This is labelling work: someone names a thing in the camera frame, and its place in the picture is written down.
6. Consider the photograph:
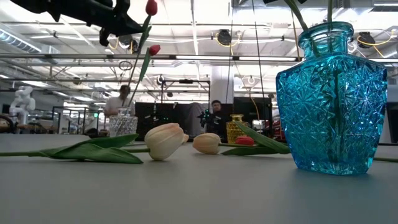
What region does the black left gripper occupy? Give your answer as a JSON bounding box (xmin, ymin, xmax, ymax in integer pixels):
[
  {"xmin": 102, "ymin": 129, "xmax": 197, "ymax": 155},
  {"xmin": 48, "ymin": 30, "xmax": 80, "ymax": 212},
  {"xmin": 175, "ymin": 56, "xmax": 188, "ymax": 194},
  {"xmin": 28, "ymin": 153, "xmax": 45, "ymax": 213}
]
[{"xmin": 58, "ymin": 0, "xmax": 146, "ymax": 47}]

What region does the clear textured glass vase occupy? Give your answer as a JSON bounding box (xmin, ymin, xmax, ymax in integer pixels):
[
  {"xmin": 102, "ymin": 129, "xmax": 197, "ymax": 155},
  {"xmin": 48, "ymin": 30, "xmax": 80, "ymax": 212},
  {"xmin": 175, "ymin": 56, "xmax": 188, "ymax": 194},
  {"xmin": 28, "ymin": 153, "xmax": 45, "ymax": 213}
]
[{"xmin": 108, "ymin": 107, "xmax": 139, "ymax": 138}]

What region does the yellow textured glass vase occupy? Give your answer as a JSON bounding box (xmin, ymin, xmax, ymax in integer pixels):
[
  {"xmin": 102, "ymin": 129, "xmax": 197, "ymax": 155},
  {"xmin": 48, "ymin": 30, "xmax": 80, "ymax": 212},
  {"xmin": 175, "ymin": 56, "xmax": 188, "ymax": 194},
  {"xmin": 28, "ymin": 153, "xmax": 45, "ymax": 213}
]
[{"xmin": 226, "ymin": 113, "xmax": 251, "ymax": 144}]

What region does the blue cut glass vase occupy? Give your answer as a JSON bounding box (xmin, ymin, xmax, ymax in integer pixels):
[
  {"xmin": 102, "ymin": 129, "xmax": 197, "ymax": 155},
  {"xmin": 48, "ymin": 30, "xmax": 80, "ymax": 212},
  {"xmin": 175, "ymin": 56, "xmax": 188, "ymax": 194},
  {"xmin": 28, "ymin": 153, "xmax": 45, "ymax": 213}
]
[{"xmin": 275, "ymin": 21, "xmax": 389, "ymax": 175}]

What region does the long ceiling light bar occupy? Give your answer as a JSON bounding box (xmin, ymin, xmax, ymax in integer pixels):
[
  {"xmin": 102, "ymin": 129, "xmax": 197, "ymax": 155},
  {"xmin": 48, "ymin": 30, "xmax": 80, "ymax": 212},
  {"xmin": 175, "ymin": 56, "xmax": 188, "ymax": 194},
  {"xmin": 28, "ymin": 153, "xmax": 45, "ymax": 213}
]
[{"xmin": 174, "ymin": 54, "xmax": 299, "ymax": 62}]

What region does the person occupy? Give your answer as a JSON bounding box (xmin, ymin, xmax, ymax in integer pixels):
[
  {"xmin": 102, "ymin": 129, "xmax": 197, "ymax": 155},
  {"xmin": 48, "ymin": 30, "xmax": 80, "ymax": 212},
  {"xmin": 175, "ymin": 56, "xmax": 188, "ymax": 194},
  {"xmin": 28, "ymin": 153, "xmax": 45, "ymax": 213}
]
[
  {"xmin": 203, "ymin": 99, "xmax": 231, "ymax": 139},
  {"xmin": 104, "ymin": 84, "xmax": 136, "ymax": 118}
]

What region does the black partition panel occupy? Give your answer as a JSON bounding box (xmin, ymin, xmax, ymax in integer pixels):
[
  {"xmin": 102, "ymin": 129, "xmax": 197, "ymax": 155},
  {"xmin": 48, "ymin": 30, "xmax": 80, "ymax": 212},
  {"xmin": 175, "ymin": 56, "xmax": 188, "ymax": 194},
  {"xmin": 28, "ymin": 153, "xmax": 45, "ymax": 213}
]
[
  {"xmin": 213, "ymin": 96, "xmax": 274, "ymax": 139},
  {"xmin": 135, "ymin": 101, "xmax": 177, "ymax": 138}
]

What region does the white humanoid robot figure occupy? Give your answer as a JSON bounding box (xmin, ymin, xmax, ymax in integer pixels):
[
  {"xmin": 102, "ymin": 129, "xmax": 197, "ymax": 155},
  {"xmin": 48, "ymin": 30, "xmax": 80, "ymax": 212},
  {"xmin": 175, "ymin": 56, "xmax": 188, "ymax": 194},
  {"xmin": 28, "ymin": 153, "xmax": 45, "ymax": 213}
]
[{"xmin": 8, "ymin": 85, "xmax": 37, "ymax": 125}]

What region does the black ceiling cable reel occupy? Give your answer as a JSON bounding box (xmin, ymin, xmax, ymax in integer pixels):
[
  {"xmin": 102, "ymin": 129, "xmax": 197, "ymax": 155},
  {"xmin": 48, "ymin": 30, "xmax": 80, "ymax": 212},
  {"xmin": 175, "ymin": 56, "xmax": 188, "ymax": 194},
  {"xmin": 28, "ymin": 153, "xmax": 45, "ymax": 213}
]
[
  {"xmin": 357, "ymin": 30, "xmax": 376, "ymax": 49},
  {"xmin": 118, "ymin": 34, "xmax": 134, "ymax": 49},
  {"xmin": 216, "ymin": 29, "xmax": 233, "ymax": 46}
]

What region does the black metal frame stand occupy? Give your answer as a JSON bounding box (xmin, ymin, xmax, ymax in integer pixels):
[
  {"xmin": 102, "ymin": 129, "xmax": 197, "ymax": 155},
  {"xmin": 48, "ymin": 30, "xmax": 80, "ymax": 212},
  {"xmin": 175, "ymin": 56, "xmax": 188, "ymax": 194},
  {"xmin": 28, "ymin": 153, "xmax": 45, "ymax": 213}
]
[{"xmin": 160, "ymin": 78, "xmax": 211, "ymax": 131}]

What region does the black camera rig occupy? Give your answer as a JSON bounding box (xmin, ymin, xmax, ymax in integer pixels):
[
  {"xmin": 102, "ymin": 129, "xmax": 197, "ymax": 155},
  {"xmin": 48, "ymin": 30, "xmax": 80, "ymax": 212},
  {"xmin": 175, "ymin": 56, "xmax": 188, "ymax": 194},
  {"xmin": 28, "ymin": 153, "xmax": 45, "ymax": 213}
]
[{"xmin": 197, "ymin": 110, "xmax": 215, "ymax": 128}]

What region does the yellow hanging cable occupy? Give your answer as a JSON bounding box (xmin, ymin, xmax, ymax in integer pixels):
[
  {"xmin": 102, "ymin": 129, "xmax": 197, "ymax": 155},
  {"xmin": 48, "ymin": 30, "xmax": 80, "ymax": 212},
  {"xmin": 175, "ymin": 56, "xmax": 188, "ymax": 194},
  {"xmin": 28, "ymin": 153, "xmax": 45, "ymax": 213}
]
[{"xmin": 215, "ymin": 32, "xmax": 261, "ymax": 121}]

